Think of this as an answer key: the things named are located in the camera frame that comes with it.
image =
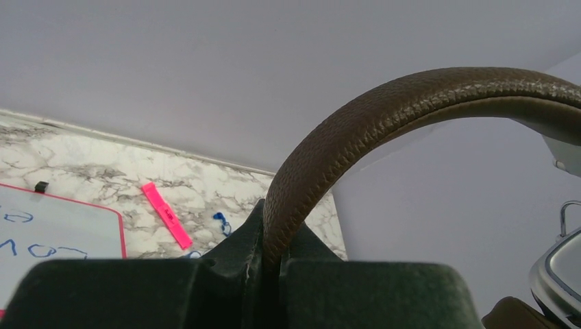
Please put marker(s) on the brown over-ear headphones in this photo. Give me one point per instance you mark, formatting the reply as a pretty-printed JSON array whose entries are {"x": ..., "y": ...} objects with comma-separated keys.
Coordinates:
[{"x": 542, "y": 102}]

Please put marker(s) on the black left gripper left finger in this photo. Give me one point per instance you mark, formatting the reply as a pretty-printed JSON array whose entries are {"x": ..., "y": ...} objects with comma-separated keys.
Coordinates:
[{"x": 217, "y": 290}]

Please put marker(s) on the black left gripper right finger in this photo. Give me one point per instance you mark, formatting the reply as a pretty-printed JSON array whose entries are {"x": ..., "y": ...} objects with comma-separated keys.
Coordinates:
[{"x": 319, "y": 290}]

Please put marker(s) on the pink highlighter marker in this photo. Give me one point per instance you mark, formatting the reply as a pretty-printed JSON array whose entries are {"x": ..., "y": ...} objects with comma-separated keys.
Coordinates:
[{"x": 167, "y": 215}]

